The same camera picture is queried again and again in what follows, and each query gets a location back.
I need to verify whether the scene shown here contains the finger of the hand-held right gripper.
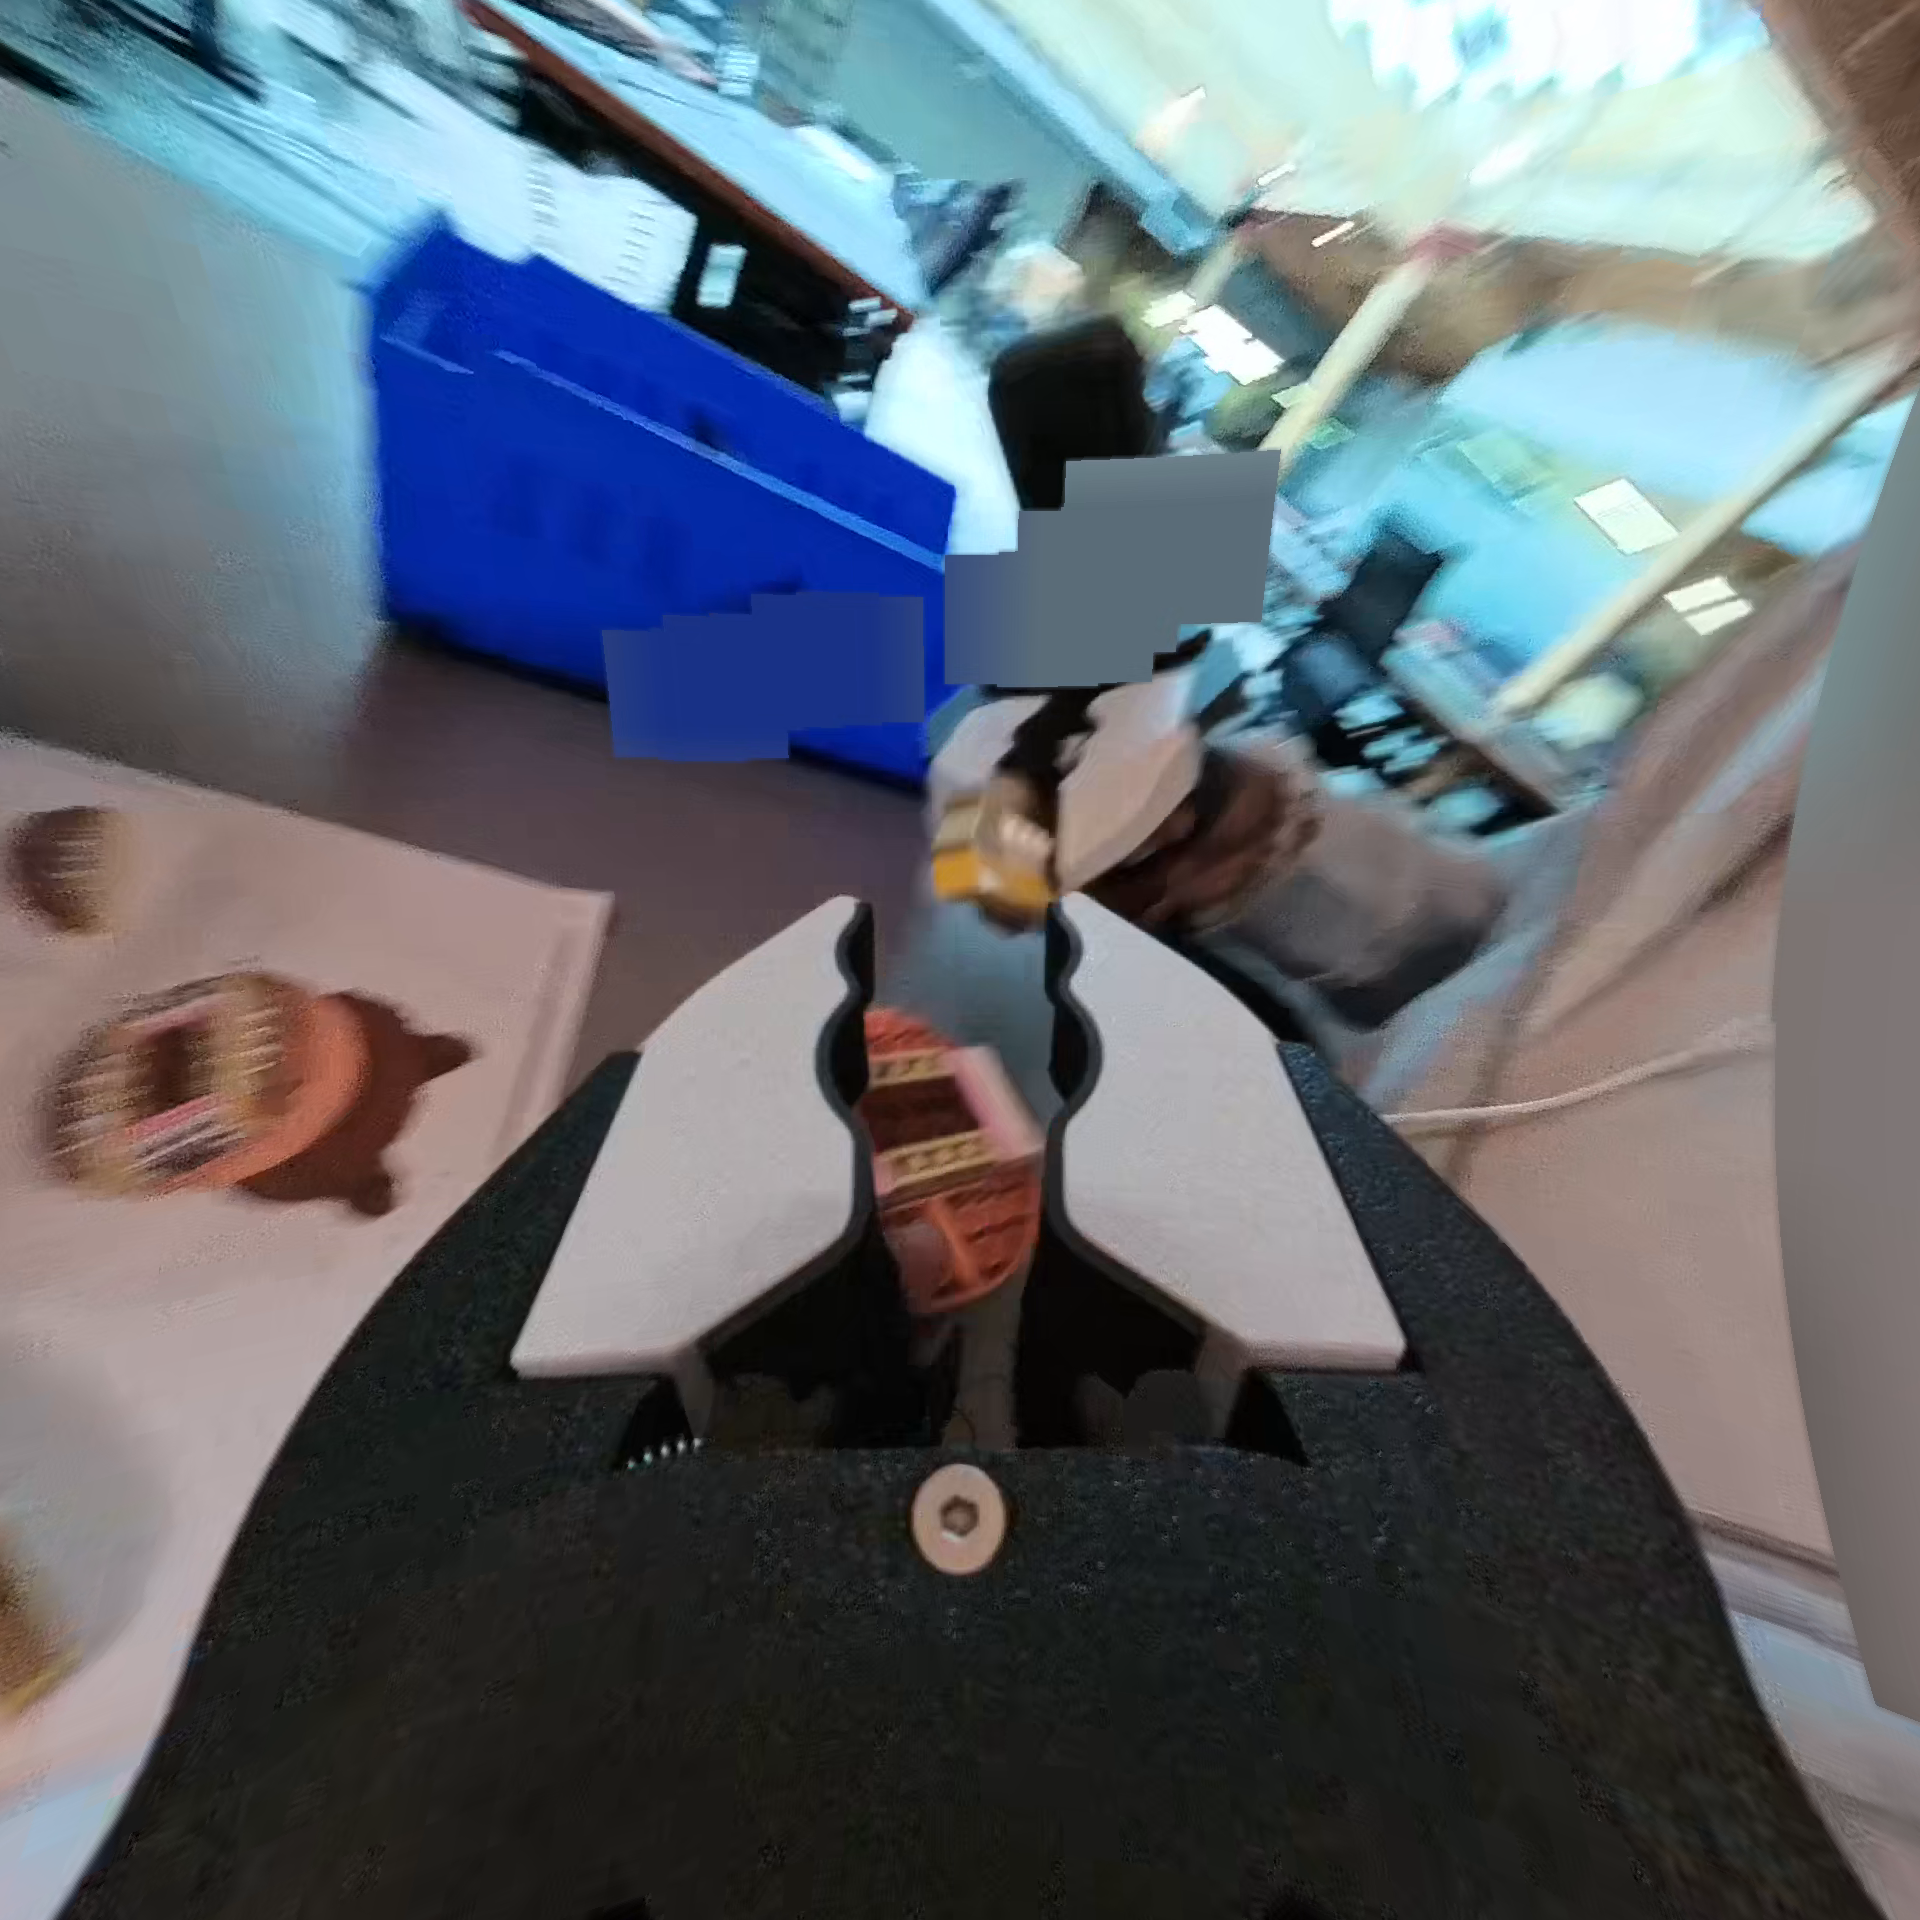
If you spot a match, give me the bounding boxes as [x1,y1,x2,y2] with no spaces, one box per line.
[925,697,1058,888]
[1036,666,1214,895]

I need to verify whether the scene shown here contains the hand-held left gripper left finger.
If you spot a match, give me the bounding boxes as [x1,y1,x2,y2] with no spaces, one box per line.
[511,895,880,1388]

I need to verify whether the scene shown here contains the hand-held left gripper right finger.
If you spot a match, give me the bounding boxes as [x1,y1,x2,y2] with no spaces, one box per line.
[1030,895,1413,1436]

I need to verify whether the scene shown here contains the gold curved brick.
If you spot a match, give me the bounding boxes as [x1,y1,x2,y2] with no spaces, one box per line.
[927,829,1058,926]

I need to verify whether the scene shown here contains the brick pot model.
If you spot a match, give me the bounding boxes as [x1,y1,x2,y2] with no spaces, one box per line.
[860,1005,1051,1327]

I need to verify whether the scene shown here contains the person's right hand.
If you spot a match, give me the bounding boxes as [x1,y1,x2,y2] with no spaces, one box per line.
[1074,728,1327,937]

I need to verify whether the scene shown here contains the background office desks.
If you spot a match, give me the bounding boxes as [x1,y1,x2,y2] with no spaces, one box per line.
[450,0,1022,318]

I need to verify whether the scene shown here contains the white instruction booklet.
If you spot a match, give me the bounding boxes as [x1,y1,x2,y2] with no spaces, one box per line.
[0,728,624,1817]

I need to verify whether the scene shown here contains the blue plastic bin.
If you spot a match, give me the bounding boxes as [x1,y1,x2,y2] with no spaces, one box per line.
[363,216,968,793]

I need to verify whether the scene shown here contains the white earphone cable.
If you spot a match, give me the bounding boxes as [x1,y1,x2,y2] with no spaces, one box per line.
[1375,1015,1779,1135]

